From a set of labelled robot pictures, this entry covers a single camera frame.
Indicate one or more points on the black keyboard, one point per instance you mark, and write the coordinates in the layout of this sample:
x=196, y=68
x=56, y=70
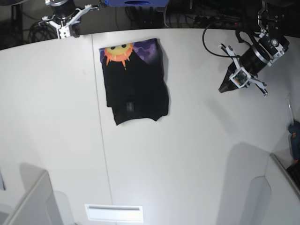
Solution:
x=294, y=172

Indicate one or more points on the blue glue gun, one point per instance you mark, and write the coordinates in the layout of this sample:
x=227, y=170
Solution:
x=294, y=130

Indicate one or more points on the blue box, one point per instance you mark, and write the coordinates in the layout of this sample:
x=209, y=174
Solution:
x=136, y=3

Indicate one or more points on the black T-shirt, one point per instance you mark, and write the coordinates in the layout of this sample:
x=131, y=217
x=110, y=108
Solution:
x=134, y=81

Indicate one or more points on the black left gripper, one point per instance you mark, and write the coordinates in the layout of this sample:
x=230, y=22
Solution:
x=253, y=60

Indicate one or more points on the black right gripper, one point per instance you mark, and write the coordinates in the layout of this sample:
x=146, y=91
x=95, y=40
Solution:
x=63, y=9

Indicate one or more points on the white label plate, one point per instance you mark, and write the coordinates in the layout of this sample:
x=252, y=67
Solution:
x=114, y=213

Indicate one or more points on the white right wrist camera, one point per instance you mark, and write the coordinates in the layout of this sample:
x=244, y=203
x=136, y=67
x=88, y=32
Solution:
x=68, y=27

